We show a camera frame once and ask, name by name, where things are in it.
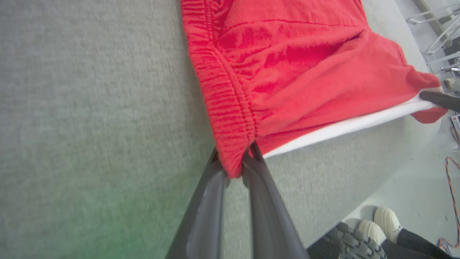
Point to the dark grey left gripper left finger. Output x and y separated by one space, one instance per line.
201 223

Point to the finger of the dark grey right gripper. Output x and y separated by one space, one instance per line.
444 100

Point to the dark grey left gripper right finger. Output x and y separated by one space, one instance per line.
269 216

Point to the red and white shorts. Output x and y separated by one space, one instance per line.
305 72

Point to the silver metal rack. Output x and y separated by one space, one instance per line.
445 34

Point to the dark grey treaded shoe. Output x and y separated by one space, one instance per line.
345 244

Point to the white shoe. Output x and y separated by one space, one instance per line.
388 221
372 232

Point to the black trouser leg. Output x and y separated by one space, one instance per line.
413 246

